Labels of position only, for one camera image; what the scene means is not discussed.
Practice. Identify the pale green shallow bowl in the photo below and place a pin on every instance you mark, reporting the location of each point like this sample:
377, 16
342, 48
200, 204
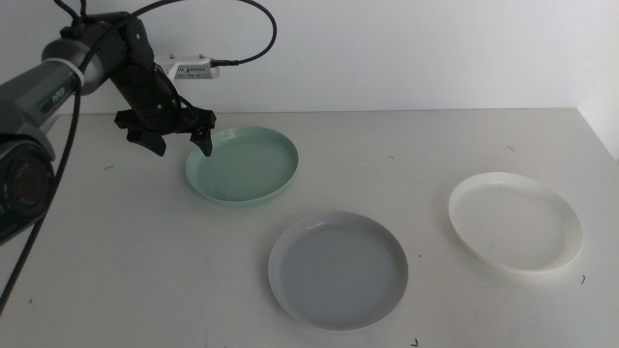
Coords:
246, 169

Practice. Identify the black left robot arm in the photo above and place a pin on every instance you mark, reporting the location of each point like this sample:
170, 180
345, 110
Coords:
29, 96

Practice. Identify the grey shallow bowl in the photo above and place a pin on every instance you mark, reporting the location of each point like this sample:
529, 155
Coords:
338, 275

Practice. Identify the white shallow bowl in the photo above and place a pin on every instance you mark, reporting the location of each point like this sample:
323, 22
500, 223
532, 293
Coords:
512, 224

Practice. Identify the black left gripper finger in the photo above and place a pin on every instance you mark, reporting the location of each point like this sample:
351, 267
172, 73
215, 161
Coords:
145, 137
203, 133

